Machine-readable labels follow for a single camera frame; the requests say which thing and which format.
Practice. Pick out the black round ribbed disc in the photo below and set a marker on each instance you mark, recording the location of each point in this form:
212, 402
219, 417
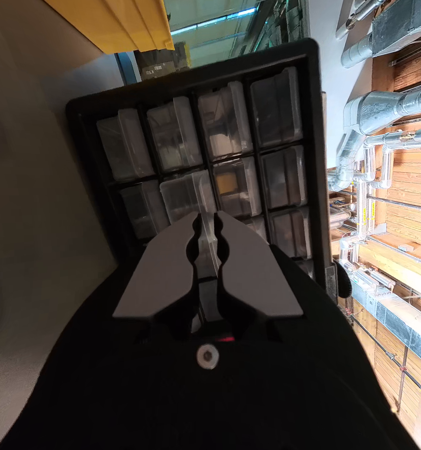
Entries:
343, 281

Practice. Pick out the glass partition wall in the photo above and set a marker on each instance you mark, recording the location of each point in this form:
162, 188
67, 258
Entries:
217, 24

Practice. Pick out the yellow plastic bin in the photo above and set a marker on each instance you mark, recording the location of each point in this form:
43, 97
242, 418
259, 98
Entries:
119, 21

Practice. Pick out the clear plastic drawer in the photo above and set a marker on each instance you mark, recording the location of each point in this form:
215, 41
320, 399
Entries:
186, 197

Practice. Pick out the black drawer cabinet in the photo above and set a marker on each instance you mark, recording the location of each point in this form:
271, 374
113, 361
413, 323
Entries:
84, 140

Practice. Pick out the red plastic bin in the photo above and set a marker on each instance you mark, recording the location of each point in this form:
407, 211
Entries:
228, 338

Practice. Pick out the silver pipe bundle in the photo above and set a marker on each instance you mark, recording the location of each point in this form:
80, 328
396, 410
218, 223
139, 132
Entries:
365, 162

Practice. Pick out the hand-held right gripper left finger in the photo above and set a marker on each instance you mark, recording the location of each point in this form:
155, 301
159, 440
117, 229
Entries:
154, 281

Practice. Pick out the metal air duct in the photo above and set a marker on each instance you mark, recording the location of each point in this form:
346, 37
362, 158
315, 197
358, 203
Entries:
393, 28
393, 316

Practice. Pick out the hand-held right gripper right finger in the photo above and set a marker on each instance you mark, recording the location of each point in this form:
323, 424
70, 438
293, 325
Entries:
261, 281

